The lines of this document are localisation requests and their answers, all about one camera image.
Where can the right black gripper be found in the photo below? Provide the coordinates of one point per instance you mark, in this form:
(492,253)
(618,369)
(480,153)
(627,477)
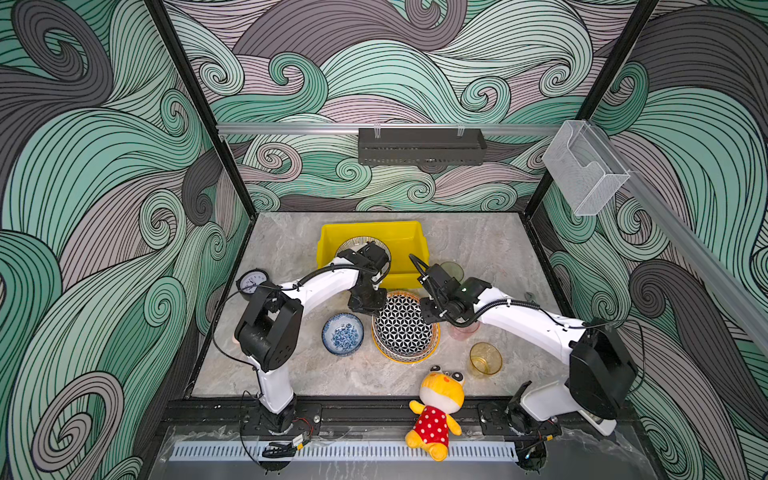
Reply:
(424,311)

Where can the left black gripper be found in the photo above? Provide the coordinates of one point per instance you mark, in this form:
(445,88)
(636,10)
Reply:
(374,308)

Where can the black striped white plate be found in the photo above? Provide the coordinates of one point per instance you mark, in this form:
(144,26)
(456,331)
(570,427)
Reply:
(354,245)

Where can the geometric flower pattern plate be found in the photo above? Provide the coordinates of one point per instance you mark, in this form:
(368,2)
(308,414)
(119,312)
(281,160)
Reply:
(405,327)

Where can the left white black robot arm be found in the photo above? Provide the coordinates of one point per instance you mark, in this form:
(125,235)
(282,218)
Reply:
(269,328)

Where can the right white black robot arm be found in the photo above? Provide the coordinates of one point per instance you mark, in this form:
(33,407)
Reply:
(601,371)

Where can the yellow plastic bin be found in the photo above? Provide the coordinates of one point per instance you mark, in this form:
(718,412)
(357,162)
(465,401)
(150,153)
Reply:
(402,238)

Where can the green transparent cup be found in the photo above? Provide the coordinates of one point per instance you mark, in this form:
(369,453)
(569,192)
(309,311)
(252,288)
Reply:
(454,270)

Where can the pink transparent cup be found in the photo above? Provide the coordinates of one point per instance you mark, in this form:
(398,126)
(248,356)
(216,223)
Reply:
(463,333)

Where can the amber transparent cup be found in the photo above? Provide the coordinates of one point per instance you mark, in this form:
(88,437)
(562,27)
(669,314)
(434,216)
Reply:
(485,360)

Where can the blue floral bowl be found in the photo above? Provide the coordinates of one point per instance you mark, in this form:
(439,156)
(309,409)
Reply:
(343,334)

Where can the yellow plush toy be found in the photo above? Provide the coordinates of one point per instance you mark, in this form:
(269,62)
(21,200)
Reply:
(441,396)

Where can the round pressure gauge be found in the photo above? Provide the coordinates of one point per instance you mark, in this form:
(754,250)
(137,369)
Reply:
(249,281)

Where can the white remote control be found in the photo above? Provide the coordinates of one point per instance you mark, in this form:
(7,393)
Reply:
(603,426)

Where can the black wall shelf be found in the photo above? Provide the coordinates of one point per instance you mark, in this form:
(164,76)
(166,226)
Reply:
(416,146)

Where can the clear plastic wall holder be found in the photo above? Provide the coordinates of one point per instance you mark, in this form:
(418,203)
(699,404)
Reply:
(585,166)

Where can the white slotted cable duct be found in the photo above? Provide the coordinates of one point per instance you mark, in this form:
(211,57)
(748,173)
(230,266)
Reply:
(349,451)

